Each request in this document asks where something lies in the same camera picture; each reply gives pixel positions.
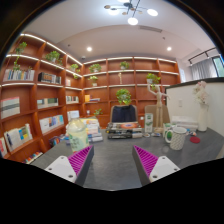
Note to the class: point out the grey window curtain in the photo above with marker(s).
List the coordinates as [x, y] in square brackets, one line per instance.
[203, 69]

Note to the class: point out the wooden artist mannequin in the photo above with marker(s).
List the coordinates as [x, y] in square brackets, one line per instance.
[159, 100]

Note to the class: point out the ceiling air vent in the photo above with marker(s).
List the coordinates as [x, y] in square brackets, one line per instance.
[150, 29]

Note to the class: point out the white patterned mug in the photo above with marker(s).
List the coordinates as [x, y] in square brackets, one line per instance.
[178, 138]

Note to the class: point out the tall green white carton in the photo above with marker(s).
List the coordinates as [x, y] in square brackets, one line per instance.
[148, 123]

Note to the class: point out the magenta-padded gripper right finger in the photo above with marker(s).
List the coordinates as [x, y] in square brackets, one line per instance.
[163, 166]

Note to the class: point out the round recessed ceiling light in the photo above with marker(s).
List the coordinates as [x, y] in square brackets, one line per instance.
[169, 48]
[89, 49]

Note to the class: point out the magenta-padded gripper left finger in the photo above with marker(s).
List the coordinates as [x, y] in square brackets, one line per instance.
[61, 166]

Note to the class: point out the white vase with pale flowers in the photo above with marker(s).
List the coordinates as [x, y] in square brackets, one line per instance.
[202, 116]

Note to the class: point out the green white box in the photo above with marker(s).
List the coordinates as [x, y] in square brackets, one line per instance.
[167, 128]

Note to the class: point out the dark office chair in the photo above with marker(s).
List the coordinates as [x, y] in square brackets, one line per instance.
[123, 114]

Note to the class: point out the dark stack of books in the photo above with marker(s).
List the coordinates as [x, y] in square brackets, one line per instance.
[123, 130]

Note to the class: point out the wooden wall shelf unit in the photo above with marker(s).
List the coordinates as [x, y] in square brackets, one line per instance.
[30, 100]

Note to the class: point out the colourful stack of books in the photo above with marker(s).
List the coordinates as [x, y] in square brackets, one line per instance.
[94, 130]

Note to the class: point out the black ceiling track light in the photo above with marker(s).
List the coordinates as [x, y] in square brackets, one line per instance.
[201, 53]

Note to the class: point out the branched ceiling lamp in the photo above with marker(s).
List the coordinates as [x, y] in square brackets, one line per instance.
[132, 20]

